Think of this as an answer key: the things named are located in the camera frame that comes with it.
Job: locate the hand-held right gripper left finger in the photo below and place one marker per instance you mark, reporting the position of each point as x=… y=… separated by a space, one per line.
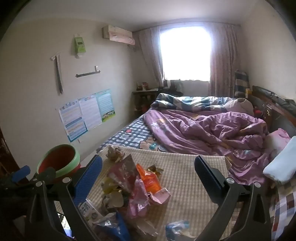
x=89 y=178

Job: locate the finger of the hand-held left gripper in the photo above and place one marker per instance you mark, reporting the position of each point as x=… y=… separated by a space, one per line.
x=20 y=173
x=47 y=173

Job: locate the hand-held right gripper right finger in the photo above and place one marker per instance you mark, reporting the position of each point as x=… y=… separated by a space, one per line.
x=208 y=183

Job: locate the red bin with green rim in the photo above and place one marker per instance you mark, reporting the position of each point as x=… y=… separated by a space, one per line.
x=57 y=160

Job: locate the white teal printed wrapper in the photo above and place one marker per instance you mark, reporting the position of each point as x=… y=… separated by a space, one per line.
x=91 y=210

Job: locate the white paper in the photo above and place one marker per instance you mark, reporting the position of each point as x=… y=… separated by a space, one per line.
x=115 y=199

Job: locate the brown paper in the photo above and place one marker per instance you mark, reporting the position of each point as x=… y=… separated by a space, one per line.
x=113 y=154

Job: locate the pink foil snack bag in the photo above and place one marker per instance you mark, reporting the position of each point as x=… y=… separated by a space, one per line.
x=123 y=171

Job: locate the light blue wrapper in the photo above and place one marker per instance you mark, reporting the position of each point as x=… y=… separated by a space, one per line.
x=178 y=227

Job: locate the gold candy wrapper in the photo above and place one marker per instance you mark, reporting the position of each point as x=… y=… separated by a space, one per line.
x=155 y=170

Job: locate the blue foil snack bag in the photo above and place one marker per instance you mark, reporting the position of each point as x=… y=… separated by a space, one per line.
x=115 y=229

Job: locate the orange plastic wrapper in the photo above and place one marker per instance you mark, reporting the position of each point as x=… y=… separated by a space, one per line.
x=150 y=180

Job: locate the pink plastic wrapper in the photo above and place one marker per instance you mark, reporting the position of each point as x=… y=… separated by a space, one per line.
x=143 y=199

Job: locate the beige checked mat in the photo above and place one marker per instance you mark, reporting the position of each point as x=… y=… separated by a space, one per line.
x=185 y=185

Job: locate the purple quilt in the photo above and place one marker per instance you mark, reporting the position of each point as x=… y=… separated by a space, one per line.
x=196 y=134

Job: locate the blue checked bedsheet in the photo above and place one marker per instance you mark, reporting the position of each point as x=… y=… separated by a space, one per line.
x=129 y=136

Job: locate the white pillow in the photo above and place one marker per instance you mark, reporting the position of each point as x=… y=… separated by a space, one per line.
x=282 y=166

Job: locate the patchwork checked cloth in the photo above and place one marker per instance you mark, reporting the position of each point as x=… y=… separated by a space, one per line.
x=284 y=208

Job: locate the pink pillow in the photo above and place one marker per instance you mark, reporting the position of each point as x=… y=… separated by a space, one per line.
x=277 y=139

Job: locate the white cushion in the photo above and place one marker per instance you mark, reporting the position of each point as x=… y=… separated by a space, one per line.
x=240 y=106

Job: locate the blue patchwork quilt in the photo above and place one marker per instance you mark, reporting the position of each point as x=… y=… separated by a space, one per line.
x=185 y=102

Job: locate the dark side table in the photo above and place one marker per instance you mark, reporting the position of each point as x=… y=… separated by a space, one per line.
x=143 y=97

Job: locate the small yellow box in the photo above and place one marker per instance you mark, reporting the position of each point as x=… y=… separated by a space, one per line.
x=248 y=92

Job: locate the dark wooden headboard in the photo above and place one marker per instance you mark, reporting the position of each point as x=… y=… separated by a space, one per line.
x=282 y=115

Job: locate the blue plaid folded blanket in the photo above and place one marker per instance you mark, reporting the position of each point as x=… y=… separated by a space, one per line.
x=241 y=83

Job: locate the pale pink curtain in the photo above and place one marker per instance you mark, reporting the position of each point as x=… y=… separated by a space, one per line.
x=222 y=64
x=150 y=58

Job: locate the window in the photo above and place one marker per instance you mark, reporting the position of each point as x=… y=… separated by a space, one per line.
x=185 y=53

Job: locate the light blue wall poster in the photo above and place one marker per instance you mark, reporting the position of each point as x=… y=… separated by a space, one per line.
x=72 y=122

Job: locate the white wall poster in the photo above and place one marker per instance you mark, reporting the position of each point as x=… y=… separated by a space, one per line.
x=90 y=111

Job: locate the teal wall poster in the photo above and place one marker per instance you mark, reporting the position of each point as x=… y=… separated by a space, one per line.
x=106 y=104

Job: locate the metal towel rail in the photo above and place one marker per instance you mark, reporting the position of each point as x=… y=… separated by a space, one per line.
x=87 y=74

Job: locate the green wall box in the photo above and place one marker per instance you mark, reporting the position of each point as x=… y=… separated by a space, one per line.
x=79 y=45

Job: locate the wall air conditioner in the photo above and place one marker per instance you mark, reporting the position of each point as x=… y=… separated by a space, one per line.
x=118 y=34

